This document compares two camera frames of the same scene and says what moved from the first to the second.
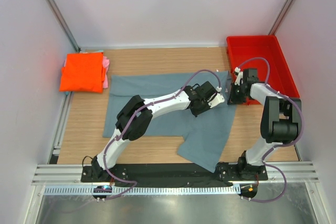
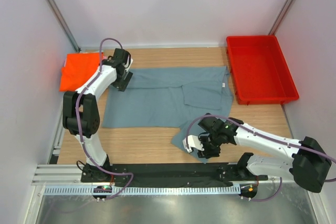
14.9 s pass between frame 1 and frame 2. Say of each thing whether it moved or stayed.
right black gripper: moved
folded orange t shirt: stayed
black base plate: stayed
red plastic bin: stayed
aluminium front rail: stayed
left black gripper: moved
